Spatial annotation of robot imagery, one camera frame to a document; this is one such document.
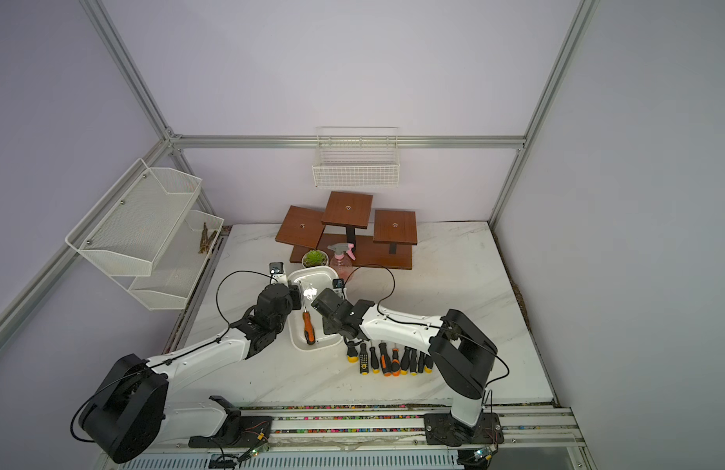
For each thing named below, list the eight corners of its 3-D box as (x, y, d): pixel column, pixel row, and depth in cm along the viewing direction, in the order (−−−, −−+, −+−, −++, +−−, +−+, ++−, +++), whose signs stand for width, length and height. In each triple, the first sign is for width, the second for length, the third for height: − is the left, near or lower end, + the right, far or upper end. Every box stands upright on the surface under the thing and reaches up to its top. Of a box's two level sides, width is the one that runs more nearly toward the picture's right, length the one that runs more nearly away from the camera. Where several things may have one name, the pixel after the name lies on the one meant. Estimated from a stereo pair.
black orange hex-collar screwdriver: (379, 376, 84) (379, 374, 83) (378, 345, 90) (378, 343, 88) (391, 376, 84) (392, 374, 83) (390, 345, 90) (390, 343, 88)
